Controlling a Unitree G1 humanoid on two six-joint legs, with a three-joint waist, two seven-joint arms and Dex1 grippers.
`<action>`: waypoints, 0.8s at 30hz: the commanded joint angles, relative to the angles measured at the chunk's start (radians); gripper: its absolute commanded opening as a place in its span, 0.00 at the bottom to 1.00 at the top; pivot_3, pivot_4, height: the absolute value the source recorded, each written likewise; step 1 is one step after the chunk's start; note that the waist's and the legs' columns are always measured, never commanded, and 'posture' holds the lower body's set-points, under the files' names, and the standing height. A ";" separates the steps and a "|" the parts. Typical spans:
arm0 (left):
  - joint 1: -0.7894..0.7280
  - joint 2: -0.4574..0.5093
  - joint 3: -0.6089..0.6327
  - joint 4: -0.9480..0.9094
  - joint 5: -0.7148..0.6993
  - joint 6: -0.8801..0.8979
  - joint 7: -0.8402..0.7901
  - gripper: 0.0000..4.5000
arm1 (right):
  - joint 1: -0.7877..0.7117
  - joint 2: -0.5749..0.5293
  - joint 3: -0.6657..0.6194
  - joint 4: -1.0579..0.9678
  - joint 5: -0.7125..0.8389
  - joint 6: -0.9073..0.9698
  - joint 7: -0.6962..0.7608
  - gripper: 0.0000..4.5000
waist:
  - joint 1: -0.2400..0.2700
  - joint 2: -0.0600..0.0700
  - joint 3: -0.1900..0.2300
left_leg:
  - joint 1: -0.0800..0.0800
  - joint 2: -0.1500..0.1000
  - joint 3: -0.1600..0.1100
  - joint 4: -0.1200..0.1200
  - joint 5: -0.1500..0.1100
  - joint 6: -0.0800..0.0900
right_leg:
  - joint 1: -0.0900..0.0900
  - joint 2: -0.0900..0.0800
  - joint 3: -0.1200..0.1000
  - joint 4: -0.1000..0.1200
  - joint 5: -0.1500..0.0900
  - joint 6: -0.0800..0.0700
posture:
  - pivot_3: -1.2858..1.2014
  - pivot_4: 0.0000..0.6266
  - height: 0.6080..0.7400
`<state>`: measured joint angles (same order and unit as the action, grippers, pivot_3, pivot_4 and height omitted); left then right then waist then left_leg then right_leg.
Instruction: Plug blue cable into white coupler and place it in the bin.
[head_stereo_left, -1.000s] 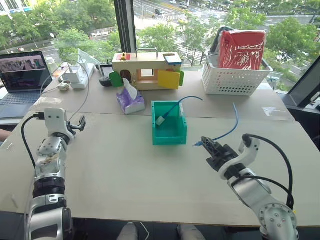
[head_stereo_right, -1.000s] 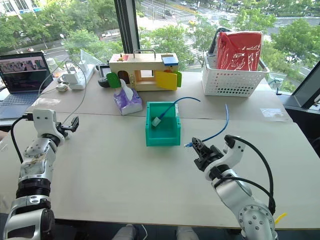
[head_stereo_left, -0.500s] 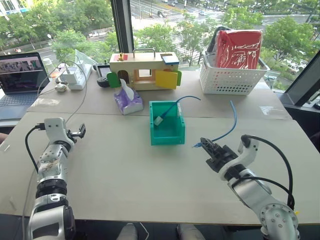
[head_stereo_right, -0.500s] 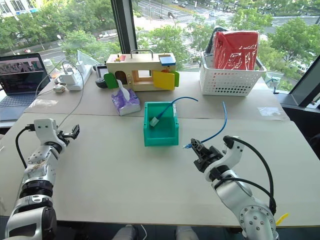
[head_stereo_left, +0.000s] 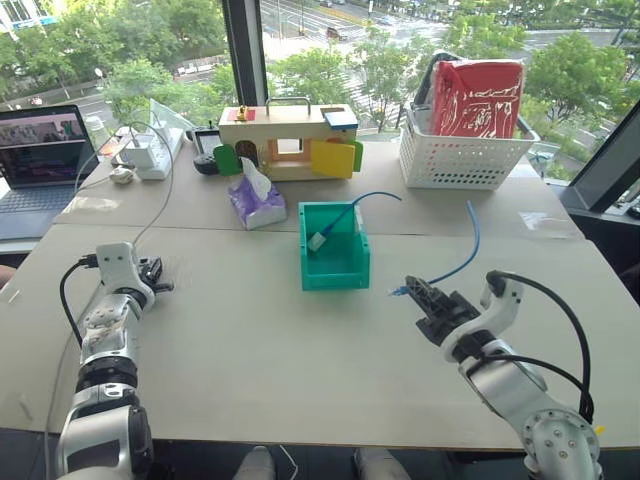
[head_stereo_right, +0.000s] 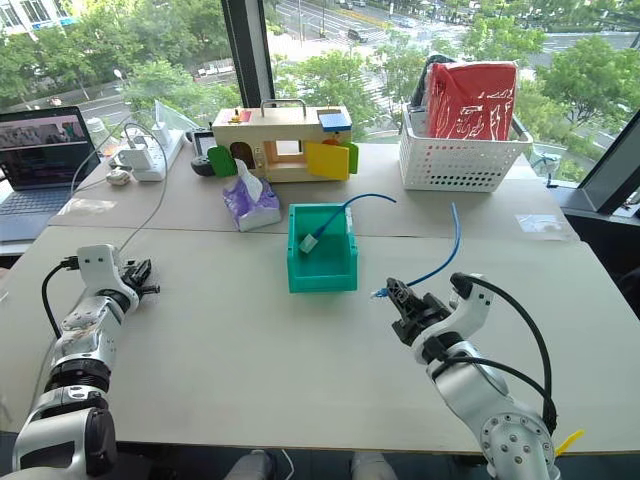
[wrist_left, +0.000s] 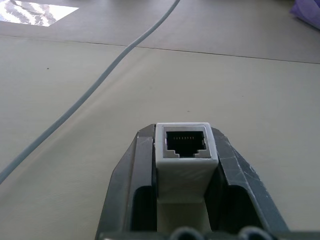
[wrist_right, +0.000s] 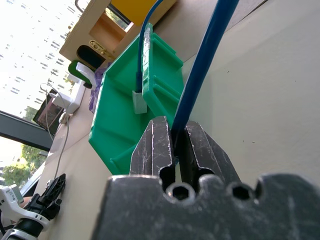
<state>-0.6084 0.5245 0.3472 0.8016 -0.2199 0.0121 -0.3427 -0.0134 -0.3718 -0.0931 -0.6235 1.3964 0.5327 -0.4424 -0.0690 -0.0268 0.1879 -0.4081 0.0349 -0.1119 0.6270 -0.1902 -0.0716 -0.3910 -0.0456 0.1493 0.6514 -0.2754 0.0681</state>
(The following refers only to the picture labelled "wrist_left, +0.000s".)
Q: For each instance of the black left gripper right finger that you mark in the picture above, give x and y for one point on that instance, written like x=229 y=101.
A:
x=247 y=185

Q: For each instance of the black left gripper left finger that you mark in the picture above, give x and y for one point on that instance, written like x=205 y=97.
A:
x=125 y=185

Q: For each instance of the white ethernet coupler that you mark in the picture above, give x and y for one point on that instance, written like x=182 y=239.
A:
x=185 y=172

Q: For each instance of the purple bin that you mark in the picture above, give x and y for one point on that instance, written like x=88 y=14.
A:
x=308 y=12

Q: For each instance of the black and white patterned sheet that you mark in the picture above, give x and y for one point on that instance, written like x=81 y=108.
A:
x=32 y=11

